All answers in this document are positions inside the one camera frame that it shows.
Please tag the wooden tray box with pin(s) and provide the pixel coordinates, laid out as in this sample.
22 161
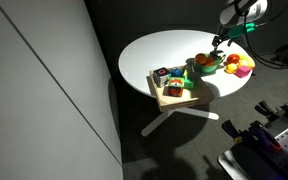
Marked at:
200 94

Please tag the yellow toy banana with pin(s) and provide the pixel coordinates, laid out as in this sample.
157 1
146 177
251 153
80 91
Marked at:
248 59

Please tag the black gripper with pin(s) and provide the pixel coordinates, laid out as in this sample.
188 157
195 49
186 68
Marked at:
226 33

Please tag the green toy block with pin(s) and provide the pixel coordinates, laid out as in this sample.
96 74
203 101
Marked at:
188 84

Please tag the yellow toy lemon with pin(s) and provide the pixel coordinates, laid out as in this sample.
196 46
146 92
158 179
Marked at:
243 63
231 68

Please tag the black white patterned block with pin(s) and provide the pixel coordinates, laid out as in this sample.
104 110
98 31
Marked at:
161 76

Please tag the orange toy fruit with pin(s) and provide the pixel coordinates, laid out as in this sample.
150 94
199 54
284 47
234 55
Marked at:
200 58

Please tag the white round table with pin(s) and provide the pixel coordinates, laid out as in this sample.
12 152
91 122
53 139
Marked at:
175 49

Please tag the orange toy block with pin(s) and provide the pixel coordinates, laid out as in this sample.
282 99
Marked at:
209 61

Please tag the red toy tomato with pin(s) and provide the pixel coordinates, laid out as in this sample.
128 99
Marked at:
233 58

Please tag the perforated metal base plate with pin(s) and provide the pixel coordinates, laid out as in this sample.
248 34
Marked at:
242 162

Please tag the purple clamp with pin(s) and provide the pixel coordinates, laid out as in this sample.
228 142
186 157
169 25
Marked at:
278 115
256 136

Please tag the pink toy cube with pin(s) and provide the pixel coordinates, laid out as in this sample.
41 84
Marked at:
242 71

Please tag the green plastic bowl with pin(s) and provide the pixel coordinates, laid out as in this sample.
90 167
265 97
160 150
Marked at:
207 69

